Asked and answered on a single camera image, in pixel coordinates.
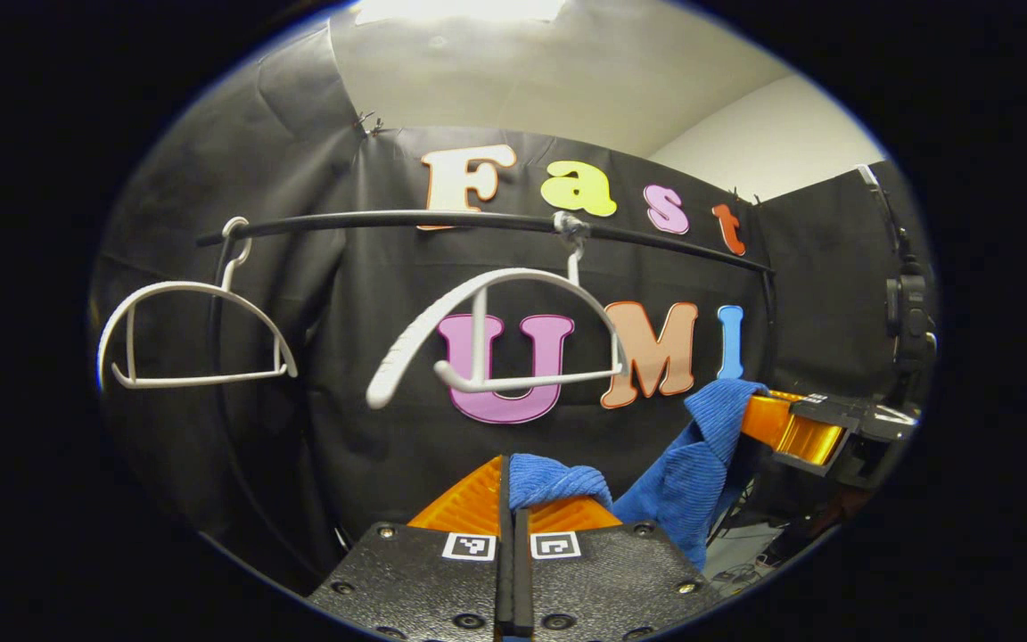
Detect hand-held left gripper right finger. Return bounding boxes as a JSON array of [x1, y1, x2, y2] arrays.
[[514, 495, 724, 642]]

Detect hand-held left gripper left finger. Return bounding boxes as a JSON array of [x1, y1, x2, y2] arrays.
[[309, 456, 514, 642]]

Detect blue corduroy jacket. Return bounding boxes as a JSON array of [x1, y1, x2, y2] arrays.
[[508, 378, 770, 572]]

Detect white plastic hanger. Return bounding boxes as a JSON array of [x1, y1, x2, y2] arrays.
[[96, 217, 300, 391], [365, 212, 631, 411]]

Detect black clothes rack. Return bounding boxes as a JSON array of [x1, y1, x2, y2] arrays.
[[196, 209, 780, 582]]

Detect black backdrop cloth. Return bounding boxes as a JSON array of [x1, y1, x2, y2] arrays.
[[90, 22, 939, 596]]

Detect bundle of thin cables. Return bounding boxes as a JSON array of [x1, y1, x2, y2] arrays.
[[708, 533, 801, 591]]

